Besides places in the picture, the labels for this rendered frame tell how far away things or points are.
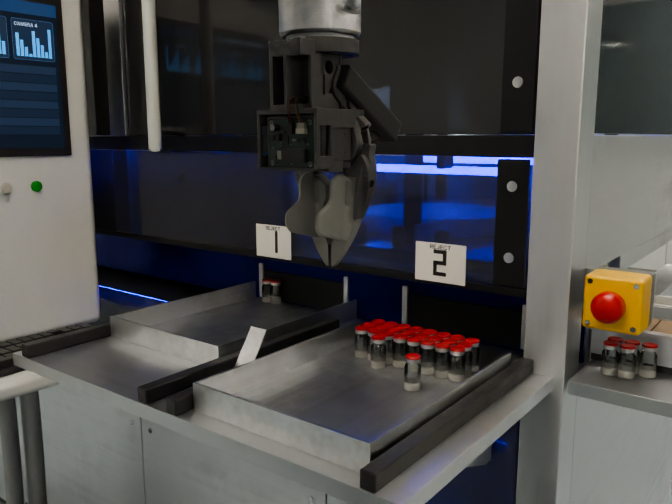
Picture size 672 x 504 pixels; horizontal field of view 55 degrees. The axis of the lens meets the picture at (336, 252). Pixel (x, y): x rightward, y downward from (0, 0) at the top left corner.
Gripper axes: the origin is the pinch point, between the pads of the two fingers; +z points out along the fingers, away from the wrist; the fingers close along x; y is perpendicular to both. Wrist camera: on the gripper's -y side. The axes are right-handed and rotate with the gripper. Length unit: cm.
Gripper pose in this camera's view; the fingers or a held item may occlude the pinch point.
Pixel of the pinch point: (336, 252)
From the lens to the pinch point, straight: 65.1
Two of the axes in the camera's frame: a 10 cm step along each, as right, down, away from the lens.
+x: 8.0, 1.0, -6.0
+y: -6.0, 1.5, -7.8
